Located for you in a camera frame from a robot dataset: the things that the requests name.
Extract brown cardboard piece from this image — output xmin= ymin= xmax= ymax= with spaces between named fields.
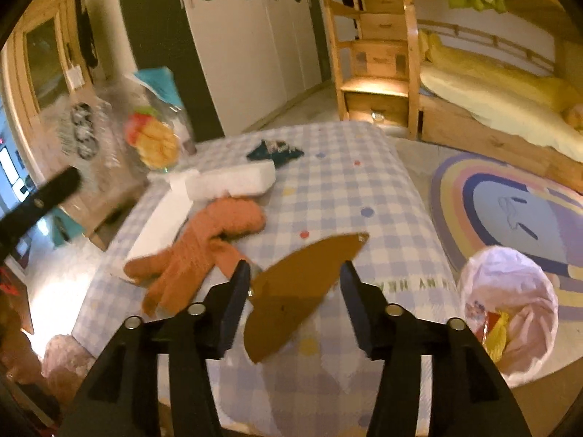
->
xmin=243 ymin=232 xmax=371 ymax=365

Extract dark blue wrapper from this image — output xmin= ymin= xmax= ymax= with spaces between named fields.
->
xmin=246 ymin=139 xmax=305 ymax=164

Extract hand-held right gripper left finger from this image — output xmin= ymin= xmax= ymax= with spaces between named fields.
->
xmin=57 ymin=259 xmax=252 ymax=437

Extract dark hanging cloth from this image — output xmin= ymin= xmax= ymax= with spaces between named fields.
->
xmin=74 ymin=0 xmax=98 ymax=68

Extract yellow duvet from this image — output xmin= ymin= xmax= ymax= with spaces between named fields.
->
xmin=418 ymin=29 xmax=577 ymax=112

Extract pale yellow bed sheet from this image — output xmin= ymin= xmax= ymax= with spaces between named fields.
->
xmin=419 ymin=64 xmax=583 ymax=162

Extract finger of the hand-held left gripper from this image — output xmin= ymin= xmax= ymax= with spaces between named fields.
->
xmin=0 ymin=166 xmax=83 ymax=258

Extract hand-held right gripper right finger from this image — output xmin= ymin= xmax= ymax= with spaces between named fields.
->
xmin=339 ymin=260 xmax=533 ymax=437

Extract wooden bunk bed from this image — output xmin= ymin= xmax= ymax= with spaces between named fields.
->
xmin=396 ymin=0 xmax=583 ymax=187

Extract checked table cloth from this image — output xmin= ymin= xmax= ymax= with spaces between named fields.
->
xmin=72 ymin=121 xmax=465 ymax=437

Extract clear plastic bag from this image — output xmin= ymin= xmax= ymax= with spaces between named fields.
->
xmin=55 ymin=67 xmax=197 ymax=178

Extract rainbow oval rug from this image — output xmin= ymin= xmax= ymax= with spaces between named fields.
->
xmin=430 ymin=152 xmax=583 ymax=374

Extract trash bin with white bag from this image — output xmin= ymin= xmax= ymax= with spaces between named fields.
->
xmin=457 ymin=246 xmax=560 ymax=389

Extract wooden stair drawers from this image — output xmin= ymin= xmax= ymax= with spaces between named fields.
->
xmin=323 ymin=0 xmax=420 ymax=139

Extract wooden cabinet with glass door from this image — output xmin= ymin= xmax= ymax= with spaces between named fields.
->
xmin=0 ymin=0 xmax=151 ymax=251

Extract white wardrobe with round holes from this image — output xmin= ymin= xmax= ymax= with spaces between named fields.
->
xmin=115 ymin=0 xmax=329 ymax=139

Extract orange plush toy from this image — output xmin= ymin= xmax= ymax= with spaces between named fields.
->
xmin=124 ymin=197 xmax=267 ymax=317

